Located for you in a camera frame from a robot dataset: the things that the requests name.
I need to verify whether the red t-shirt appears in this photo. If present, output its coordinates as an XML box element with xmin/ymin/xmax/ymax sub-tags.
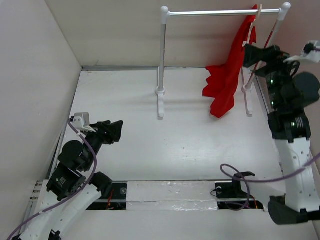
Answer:
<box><xmin>202</xmin><ymin>15</ymin><xmax>257</xmax><ymax>118</ymax></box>

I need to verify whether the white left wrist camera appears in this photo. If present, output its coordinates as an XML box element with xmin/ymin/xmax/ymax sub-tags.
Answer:
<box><xmin>71</xmin><ymin>112</ymin><xmax>92</xmax><ymax>132</ymax></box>

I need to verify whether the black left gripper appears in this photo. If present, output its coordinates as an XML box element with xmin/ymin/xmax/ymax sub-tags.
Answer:
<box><xmin>83</xmin><ymin>119</ymin><xmax>123</xmax><ymax>170</ymax></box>

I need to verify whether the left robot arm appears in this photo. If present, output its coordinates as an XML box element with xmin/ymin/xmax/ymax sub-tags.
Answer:
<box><xmin>8</xmin><ymin>115</ymin><xmax>124</xmax><ymax>240</ymax></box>

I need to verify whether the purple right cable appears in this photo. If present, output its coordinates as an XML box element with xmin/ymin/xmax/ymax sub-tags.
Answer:
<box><xmin>219</xmin><ymin>152</ymin><xmax>320</xmax><ymax>212</ymax></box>

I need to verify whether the silver foil tape strip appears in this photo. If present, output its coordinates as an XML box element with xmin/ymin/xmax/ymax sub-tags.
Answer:
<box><xmin>126</xmin><ymin>180</ymin><xmax>218</xmax><ymax>212</ymax></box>

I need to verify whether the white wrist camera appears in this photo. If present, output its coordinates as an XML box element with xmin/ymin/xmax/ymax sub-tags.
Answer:
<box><xmin>71</xmin><ymin>112</ymin><xmax>92</xmax><ymax>132</ymax></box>
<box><xmin>283</xmin><ymin>40</ymin><xmax>320</xmax><ymax>64</ymax></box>

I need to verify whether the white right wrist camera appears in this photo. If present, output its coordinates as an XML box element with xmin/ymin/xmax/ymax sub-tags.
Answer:
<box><xmin>283</xmin><ymin>40</ymin><xmax>320</xmax><ymax>64</ymax></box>

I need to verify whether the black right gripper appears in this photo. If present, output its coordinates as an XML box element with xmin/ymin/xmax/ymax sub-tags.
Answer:
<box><xmin>243</xmin><ymin>42</ymin><xmax>307</xmax><ymax>110</ymax></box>

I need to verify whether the beige wooden clothes hanger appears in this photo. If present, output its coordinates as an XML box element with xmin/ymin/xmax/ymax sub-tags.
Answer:
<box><xmin>246</xmin><ymin>4</ymin><xmax>263</xmax><ymax>44</ymax></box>

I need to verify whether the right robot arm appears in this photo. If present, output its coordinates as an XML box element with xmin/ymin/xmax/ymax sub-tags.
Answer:
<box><xmin>243</xmin><ymin>41</ymin><xmax>320</xmax><ymax>225</ymax></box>

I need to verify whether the white metal clothes rack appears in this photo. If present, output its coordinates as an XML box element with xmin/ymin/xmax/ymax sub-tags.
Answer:
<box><xmin>155</xmin><ymin>0</ymin><xmax>291</xmax><ymax>120</ymax></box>

